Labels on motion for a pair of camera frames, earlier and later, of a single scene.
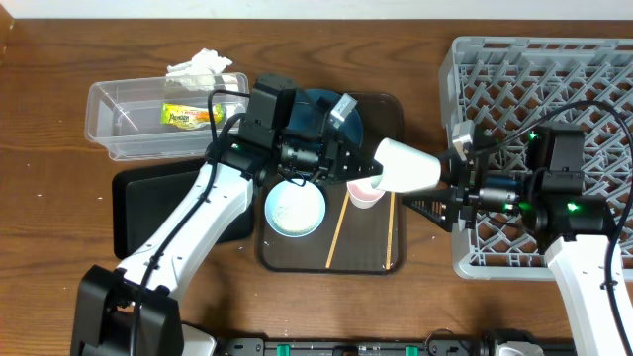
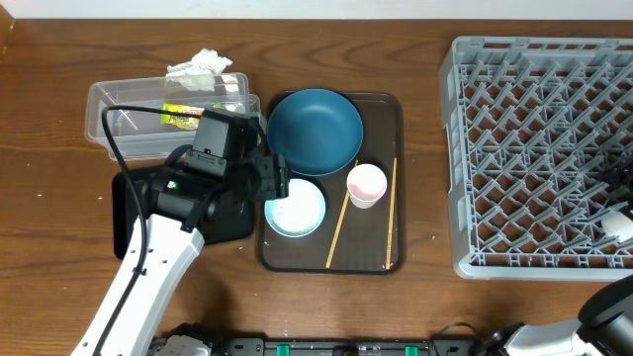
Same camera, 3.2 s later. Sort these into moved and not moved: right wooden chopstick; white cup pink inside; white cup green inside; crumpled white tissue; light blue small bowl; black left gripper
Moved: white cup green inside; black left gripper
Not moved: white cup pink inside; right wooden chopstick; light blue small bowl; crumpled white tissue
